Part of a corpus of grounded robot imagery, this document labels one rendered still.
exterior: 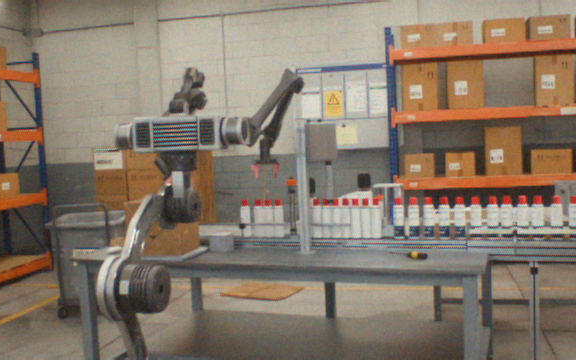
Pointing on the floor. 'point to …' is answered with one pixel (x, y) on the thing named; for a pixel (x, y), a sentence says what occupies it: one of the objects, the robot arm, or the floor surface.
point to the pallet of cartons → (145, 179)
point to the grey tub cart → (72, 228)
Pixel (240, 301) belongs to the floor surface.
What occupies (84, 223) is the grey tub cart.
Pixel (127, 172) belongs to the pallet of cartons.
